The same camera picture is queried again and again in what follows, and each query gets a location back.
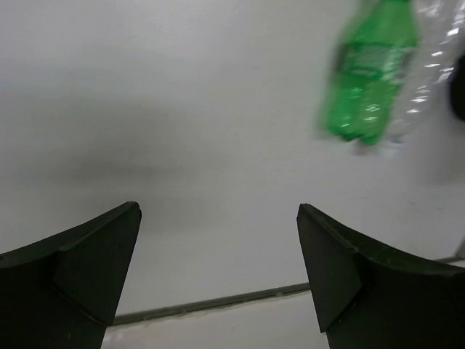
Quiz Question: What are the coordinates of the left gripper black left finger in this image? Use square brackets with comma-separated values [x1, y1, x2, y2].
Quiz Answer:
[1, 201, 142, 348]

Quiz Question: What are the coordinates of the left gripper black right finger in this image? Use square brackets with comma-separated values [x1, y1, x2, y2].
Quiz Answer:
[297, 204, 464, 349]

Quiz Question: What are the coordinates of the black plastic trash bin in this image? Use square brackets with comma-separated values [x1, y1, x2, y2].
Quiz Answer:
[449, 55, 465, 121]

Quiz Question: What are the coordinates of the aluminium table edge rail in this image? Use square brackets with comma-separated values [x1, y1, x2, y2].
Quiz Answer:
[112, 254, 465, 326]

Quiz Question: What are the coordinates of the clear bottle blue cap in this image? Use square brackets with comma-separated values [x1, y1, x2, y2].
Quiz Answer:
[385, 1, 464, 145]

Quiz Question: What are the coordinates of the green plastic bottle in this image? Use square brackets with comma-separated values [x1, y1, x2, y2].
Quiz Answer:
[323, 1, 420, 146]

